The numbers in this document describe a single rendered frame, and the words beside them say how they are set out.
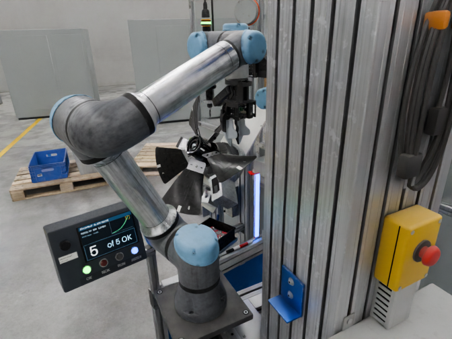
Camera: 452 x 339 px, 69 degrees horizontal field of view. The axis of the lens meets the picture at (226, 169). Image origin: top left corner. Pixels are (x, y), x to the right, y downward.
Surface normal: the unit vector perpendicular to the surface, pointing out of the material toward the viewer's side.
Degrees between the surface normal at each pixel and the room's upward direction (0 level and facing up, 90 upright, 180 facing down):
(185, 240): 7
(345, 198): 90
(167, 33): 90
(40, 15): 90
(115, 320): 0
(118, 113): 56
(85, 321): 0
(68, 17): 90
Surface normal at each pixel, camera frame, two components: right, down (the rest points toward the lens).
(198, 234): 0.06, -0.88
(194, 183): 0.10, -0.31
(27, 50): 0.25, 0.36
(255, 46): 0.67, 0.27
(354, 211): 0.45, 0.33
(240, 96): -0.80, 0.25
